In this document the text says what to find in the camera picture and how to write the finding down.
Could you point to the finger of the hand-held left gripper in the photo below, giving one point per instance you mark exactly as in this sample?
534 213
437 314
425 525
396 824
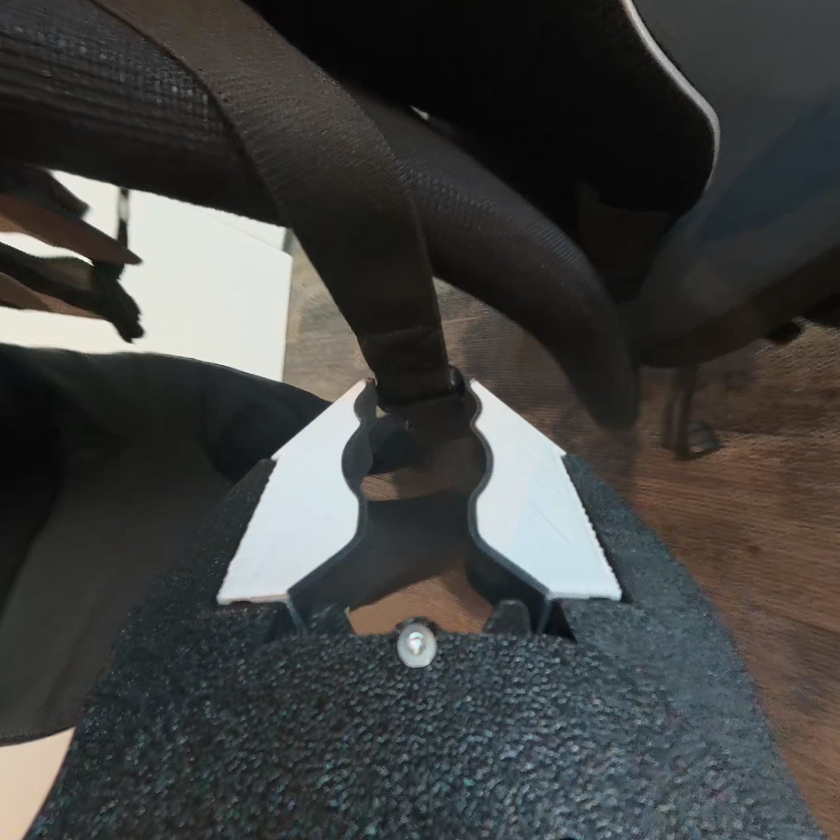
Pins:
52 226
46 292

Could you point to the black office chair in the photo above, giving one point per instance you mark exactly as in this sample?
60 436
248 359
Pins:
558 98

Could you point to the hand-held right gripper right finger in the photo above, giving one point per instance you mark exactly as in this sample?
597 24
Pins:
538 525

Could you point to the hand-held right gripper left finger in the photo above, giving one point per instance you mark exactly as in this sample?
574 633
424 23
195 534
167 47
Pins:
289 525

